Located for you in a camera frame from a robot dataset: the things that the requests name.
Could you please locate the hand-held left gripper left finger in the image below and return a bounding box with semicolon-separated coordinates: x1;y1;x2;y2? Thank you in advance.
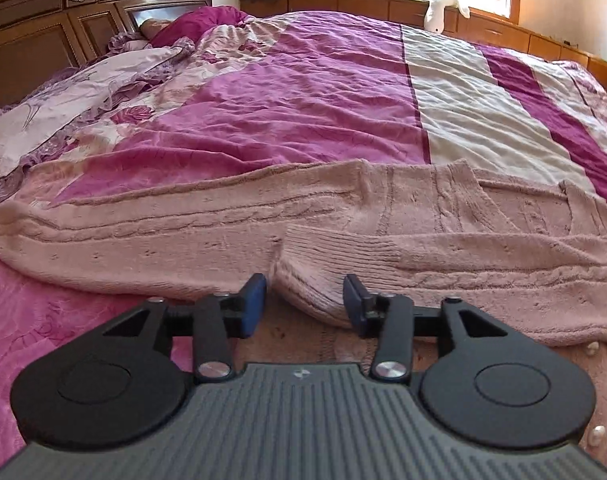
102;273;268;382

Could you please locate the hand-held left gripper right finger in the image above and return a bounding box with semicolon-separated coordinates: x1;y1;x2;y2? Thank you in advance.
342;273;510;386

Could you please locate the pink knit sweater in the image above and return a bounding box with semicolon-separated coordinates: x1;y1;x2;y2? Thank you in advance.
0;159;607;476

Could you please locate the magenta and cream striped quilt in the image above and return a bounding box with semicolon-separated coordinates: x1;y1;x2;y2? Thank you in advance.
0;10;607;461

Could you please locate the floral ruffled pillow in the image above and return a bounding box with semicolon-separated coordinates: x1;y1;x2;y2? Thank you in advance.
0;44;185;179

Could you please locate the magenta pillow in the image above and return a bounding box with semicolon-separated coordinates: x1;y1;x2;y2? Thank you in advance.
138;5;245;52

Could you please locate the wooden window ledge cabinet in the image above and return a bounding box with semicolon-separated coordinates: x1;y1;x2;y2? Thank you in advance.
240;0;607;77

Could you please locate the white plush toy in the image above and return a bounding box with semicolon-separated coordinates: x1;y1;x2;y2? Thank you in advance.
422;0;472;36

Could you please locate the dark wooden headboard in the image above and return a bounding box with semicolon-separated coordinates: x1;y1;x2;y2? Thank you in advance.
0;0;217;115

